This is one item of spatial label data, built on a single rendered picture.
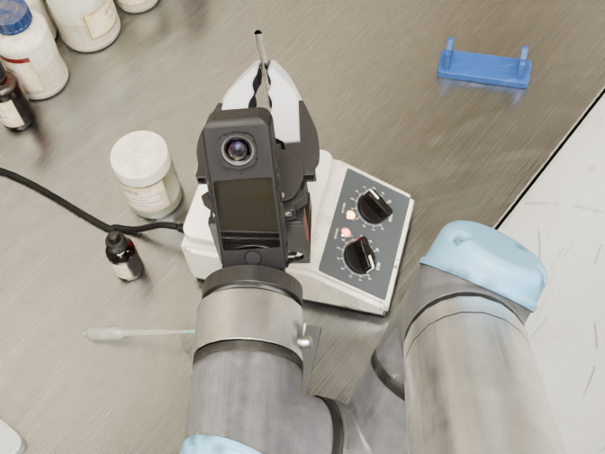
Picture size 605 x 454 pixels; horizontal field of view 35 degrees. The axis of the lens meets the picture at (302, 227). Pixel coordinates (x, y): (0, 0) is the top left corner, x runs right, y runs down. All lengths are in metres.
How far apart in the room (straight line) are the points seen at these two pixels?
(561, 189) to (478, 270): 0.45
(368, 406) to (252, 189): 0.16
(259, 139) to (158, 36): 0.56
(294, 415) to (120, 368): 0.36
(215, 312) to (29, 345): 0.38
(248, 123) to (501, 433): 0.28
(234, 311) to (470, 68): 0.54
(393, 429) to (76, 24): 0.68
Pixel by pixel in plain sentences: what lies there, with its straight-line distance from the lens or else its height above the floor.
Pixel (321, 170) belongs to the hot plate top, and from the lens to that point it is 0.92.
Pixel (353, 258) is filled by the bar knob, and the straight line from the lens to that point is 0.90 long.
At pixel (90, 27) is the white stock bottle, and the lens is 1.15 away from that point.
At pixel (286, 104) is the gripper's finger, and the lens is 0.74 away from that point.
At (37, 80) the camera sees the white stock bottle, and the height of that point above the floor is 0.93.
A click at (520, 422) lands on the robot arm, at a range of 0.45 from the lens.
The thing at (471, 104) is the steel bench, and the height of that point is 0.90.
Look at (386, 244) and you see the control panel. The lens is 0.93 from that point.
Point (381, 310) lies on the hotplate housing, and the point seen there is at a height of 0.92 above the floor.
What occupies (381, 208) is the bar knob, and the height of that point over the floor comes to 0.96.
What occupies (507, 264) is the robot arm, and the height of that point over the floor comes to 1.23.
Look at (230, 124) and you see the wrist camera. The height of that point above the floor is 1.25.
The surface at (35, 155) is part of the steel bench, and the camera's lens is 1.11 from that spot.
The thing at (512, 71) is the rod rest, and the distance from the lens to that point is 1.09.
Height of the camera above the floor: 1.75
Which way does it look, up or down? 59 degrees down
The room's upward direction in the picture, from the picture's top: 10 degrees counter-clockwise
